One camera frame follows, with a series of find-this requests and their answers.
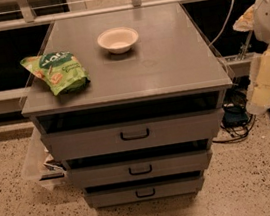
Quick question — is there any white paper bowl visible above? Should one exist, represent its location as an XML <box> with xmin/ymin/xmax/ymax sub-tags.
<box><xmin>97</xmin><ymin>27</ymin><xmax>139</xmax><ymax>54</ymax></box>

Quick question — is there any grey bottom drawer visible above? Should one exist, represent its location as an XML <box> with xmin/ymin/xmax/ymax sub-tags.
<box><xmin>85</xmin><ymin>176</ymin><xmax>204</xmax><ymax>208</ymax></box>

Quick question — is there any black cable bundle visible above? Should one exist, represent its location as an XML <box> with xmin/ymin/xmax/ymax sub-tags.
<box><xmin>205</xmin><ymin>85</ymin><xmax>261</xmax><ymax>147</ymax></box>

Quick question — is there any grey drawer cabinet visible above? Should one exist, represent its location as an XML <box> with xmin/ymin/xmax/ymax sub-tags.
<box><xmin>22</xmin><ymin>3</ymin><xmax>231</xmax><ymax>196</ymax></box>

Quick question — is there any green snack bag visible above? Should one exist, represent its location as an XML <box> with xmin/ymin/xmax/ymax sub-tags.
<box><xmin>20</xmin><ymin>51</ymin><xmax>90</xmax><ymax>96</ymax></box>

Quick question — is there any grey drawer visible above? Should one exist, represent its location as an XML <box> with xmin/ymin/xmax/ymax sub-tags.
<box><xmin>85</xmin><ymin>176</ymin><xmax>204</xmax><ymax>208</ymax></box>
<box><xmin>41</xmin><ymin>108</ymin><xmax>224</xmax><ymax>161</ymax></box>
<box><xmin>68</xmin><ymin>150</ymin><xmax>213</xmax><ymax>188</ymax></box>

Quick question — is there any white power cable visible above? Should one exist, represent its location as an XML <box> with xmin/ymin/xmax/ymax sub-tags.
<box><xmin>201</xmin><ymin>0</ymin><xmax>243</xmax><ymax>48</ymax></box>

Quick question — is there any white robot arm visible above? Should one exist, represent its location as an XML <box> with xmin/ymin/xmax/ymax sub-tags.
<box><xmin>245</xmin><ymin>0</ymin><xmax>270</xmax><ymax>115</ymax></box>

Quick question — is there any grey top drawer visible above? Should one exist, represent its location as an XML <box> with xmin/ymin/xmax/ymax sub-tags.
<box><xmin>41</xmin><ymin>108</ymin><xmax>224</xmax><ymax>161</ymax></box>

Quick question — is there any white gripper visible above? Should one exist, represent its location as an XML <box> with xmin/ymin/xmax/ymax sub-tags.
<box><xmin>233</xmin><ymin>5</ymin><xmax>270</xmax><ymax>115</ymax></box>

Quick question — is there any grey middle drawer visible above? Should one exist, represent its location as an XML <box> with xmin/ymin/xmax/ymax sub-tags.
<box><xmin>68</xmin><ymin>150</ymin><xmax>213</xmax><ymax>188</ymax></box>

